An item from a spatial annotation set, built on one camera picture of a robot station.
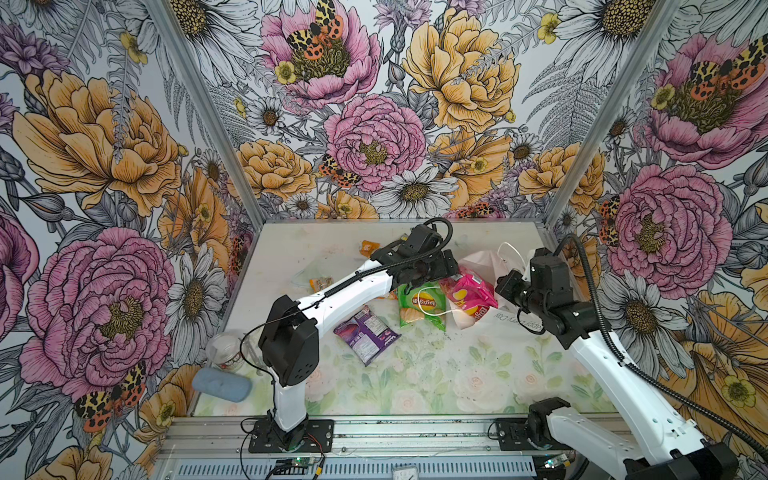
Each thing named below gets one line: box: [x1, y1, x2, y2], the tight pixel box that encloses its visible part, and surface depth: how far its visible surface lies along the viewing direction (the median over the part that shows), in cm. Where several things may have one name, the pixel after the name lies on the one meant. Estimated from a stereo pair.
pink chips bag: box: [439, 266, 499, 321], surface depth 76 cm
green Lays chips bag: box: [398, 281, 447, 332], surface depth 94 cm
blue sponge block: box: [192, 367, 253, 403], surface depth 81 cm
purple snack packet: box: [334, 305, 402, 366], surface depth 91 cm
